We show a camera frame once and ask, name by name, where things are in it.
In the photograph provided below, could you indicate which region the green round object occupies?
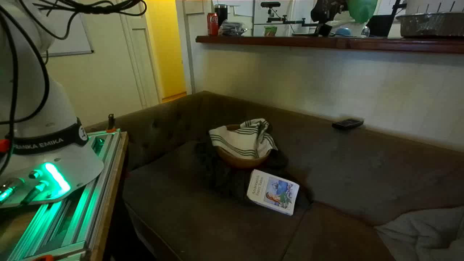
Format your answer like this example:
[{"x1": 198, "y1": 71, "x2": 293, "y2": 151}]
[{"x1": 346, "y1": 0, "x2": 380, "y2": 25}]

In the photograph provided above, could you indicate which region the gray metal drain tray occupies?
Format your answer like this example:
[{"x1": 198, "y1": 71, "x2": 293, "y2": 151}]
[{"x1": 396, "y1": 12, "x2": 464, "y2": 41}]

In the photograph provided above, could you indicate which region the small black remote control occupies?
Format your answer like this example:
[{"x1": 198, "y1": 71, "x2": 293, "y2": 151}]
[{"x1": 331, "y1": 116, "x2": 366, "y2": 131}]

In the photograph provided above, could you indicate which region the round wooden bowl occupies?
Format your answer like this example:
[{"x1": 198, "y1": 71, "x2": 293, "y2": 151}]
[{"x1": 215, "y1": 144, "x2": 275, "y2": 170}]

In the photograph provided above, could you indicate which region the white illustrated paperback book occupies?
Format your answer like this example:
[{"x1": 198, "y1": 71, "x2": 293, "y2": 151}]
[{"x1": 246, "y1": 168, "x2": 302, "y2": 218}]

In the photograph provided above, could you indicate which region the gray crumpled blanket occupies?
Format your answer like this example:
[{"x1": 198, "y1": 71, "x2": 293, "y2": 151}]
[{"x1": 376, "y1": 205, "x2": 464, "y2": 261}]

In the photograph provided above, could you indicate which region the red can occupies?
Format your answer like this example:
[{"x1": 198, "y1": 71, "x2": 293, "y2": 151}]
[{"x1": 208, "y1": 12, "x2": 222, "y2": 38}]

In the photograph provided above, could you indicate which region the white door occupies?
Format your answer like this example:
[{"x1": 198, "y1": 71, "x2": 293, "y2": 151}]
[{"x1": 121, "y1": 0, "x2": 164, "y2": 110}]

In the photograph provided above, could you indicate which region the black cup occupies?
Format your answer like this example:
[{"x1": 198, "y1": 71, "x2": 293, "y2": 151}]
[{"x1": 214, "y1": 3, "x2": 230, "y2": 28}]

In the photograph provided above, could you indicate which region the dark fuzzy cushion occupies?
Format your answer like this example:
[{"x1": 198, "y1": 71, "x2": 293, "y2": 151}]
[{"x1": 193, "y1": 135, "x2": 314, "y2": 210}]

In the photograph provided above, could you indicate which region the white green striped towel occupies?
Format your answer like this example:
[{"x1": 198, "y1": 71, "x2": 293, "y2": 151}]
[{"x1": 208, "y1": 118, "x2": 280, "y2": 163}]

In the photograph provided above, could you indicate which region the white wall board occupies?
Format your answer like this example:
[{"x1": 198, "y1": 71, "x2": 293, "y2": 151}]
[{"x1": 45, "y1": 13, "x2": 95, "y2": 58}]

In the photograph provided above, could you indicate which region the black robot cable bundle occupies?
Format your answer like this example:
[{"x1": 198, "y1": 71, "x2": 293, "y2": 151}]
[{"x1": 0, "y1": 0, "x2": 150, "y2": 176}]

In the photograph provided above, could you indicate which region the brown wooden counter ledge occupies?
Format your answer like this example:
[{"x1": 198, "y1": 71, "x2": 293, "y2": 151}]
[{"x1": 195, "y1": 34, "x2": 464, "y2": 55}]

